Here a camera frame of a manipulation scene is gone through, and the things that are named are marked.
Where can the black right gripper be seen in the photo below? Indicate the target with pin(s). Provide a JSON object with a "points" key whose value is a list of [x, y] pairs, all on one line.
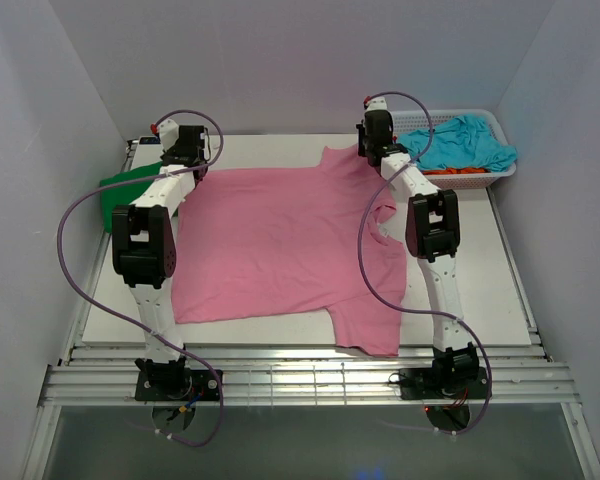
{"points": [[362, 131]]}

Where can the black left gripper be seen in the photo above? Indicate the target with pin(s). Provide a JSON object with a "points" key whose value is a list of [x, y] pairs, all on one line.
{"points": [[170, 153]]}

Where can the pink t shirt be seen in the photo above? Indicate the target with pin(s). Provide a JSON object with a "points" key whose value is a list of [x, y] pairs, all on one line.
{"points": [[270, 241]]}

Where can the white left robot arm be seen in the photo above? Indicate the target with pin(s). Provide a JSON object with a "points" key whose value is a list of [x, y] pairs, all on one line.
{"points": [[143, 245]]}

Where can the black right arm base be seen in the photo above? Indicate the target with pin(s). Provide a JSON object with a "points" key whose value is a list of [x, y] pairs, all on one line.
{"points": [[451, 406]]}

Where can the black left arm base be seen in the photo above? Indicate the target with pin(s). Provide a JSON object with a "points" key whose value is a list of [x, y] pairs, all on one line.
{"points": [[174, 401]]}

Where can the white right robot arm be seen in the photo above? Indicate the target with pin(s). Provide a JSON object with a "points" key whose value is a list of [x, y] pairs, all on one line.
{"points": [[432, 237]]}

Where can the white plastic basket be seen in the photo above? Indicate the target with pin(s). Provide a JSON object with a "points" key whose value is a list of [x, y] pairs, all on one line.
{"points": [[408, 121]]}

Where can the blue label sticker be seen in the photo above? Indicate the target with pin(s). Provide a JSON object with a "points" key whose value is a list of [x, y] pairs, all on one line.
{"points": [[149, 141]]}

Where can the green folded t shirt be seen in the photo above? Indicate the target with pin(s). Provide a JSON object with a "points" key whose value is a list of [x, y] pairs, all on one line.
{"points": [[124, 195]]}

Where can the orange t shirt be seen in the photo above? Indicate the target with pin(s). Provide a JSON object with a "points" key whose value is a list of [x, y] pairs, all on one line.
{"points": [[457, 171]]}

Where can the blue t shirt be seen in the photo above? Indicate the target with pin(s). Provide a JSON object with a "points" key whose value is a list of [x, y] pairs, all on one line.
{"points": [[463, 141]]}

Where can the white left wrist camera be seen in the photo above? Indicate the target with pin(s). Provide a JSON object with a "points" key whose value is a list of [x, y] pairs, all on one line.
{"points": [[167, 132]]}

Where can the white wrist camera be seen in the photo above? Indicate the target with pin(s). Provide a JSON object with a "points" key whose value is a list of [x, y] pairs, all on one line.
{"points": [[375, 104], [167, 132]]}

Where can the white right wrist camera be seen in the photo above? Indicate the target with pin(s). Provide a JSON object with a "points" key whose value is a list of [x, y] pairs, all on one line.
{"points": [[375, 104]]}

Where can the aluminium frame rail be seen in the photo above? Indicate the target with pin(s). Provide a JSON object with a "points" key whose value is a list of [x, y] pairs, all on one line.
{"points": [[303, 376]]}

